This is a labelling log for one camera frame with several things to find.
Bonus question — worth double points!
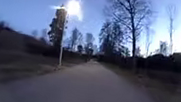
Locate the grass verge with dry leaves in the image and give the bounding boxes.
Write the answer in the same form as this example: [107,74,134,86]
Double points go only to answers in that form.
[94,59,181,102]

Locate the dark conifer tree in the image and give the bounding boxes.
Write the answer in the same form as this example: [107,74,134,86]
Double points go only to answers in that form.
[44,4,71,52]

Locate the grey paved path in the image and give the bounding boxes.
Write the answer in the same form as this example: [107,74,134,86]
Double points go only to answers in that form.
[0,48,181,102]

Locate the street lamp pole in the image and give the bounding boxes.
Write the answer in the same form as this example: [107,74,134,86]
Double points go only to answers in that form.
[44,0,84,69]

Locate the dim grass verge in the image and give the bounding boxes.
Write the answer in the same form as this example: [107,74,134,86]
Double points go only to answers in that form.
[0,48,90,102]

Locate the dark bushes along path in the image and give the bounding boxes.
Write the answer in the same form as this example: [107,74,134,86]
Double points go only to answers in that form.
[95,37,181,78]

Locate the dark bushy embankment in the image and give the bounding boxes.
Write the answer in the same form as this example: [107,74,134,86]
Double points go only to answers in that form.
[0,19,95,68]

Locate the tall bare tree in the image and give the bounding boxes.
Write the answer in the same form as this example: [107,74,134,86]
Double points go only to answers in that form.
[96,0,157,63]

